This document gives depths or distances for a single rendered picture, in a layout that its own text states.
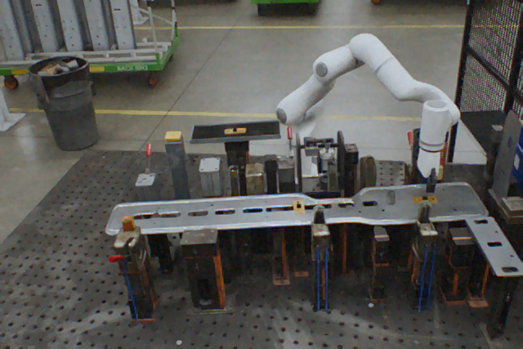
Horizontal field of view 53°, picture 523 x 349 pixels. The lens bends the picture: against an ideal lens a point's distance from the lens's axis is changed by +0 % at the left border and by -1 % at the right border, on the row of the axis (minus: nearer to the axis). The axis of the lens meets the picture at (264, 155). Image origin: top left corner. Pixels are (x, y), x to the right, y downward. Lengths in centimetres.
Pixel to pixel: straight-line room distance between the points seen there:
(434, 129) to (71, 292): 149
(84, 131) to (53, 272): 253
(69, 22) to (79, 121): 190
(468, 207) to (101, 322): 139
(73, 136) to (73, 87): 45
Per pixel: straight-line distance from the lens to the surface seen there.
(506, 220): 198
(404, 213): 195
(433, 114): 181
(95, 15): 621
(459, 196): 207
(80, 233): 254
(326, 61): 199
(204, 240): 179
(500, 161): 206
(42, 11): 645
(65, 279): 232
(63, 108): 463
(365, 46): 191
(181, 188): 229
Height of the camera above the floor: 215
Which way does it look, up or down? 30 degrees down
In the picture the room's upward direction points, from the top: 4 degrees counter-clockwise
